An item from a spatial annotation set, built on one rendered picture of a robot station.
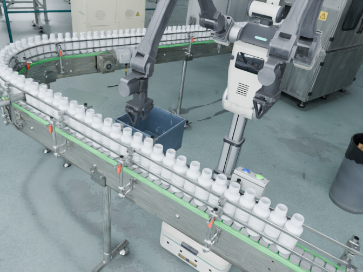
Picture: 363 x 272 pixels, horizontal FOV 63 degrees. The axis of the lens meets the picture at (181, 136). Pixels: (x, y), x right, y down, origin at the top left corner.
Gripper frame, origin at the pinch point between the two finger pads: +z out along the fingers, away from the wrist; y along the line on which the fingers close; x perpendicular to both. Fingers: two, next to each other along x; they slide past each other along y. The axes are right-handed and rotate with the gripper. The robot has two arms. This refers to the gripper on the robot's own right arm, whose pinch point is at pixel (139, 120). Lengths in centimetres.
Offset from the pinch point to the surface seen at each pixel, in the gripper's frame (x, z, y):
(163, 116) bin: -27, 34, -59
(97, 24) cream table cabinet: -306, 62, -262
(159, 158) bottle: 13.5, 11.7, 2.2
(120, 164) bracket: 0.8, 16.2, 11.7
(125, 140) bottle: -5.3, 11.5, 2.0
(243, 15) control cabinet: -224, 71, -667
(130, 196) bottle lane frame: 1.7, 38.9, 5.5
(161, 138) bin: -10.7, 31.4, -35.0
